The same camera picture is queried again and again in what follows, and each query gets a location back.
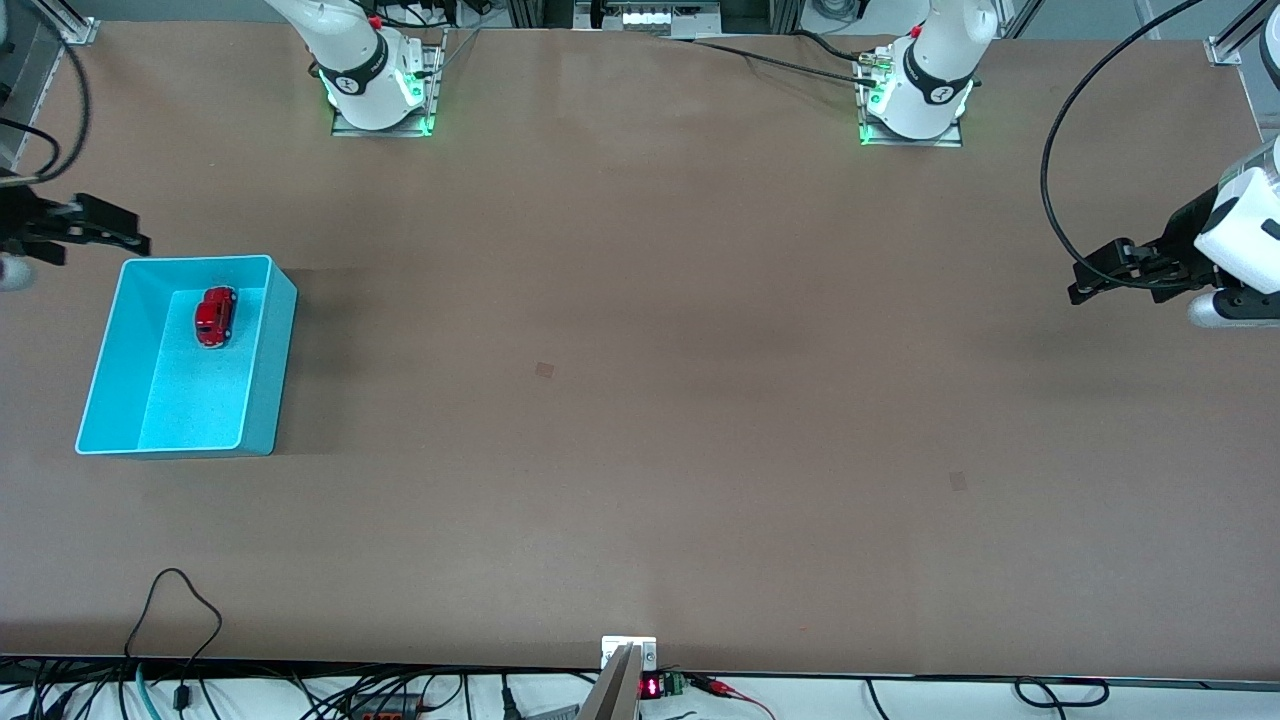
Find red beetle toy car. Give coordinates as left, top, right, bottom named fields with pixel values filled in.
left=194, top=285, right=239, bottom=349

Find light blue plastic box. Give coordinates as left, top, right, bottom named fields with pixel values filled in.
left=75, top=254, right=299, bottom=458

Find grey side panel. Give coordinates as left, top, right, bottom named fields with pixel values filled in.
left=0, top=0, right=63, bottom=176

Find lit control unit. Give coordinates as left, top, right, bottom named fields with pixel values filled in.
left=575, top=0, right=721, bottom=39

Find red clip lead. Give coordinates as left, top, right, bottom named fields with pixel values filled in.
left=686, top=675, right=776, bottom=720

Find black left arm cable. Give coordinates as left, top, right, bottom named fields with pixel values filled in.
left=1040, top=0, right=1201, bottom=291

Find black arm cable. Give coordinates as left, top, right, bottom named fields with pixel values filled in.
left=1040, top=0, right=1201, bottom=291
left=0, top=30, right=91, bottom=186

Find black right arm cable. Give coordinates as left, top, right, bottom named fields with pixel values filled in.
left=0, top=30, right=91, bottom=186

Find aluminium frame corner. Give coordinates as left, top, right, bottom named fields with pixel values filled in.
left=35, top=0, right=99, bottom=46
left=1205, top=0, right=1280, bottom=66

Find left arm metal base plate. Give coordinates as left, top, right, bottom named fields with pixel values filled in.
left=855, top=45, right=965, bottom=149

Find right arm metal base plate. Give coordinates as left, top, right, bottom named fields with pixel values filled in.
left=330, top=28, right=447, bottom=138

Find thin black looped cable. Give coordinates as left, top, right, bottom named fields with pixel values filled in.
left=125, top=568, right=223, bottom=713

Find short black table cable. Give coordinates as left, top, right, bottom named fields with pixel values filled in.
left=795, top=30, right=871, bottom=63

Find thick black table cable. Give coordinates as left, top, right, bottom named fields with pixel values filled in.
left=665, top=35, right=881, bottom=87

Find black flat looped cable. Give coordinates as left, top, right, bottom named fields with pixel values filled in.
left=1015, top=678, right=1111, bottom=708

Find white mounting bracket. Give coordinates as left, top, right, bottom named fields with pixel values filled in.
left=601, top=636, right=658, bottom=671

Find grey metal camera bar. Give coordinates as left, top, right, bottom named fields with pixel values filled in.
left=577, top=643, right=641, bottom=720

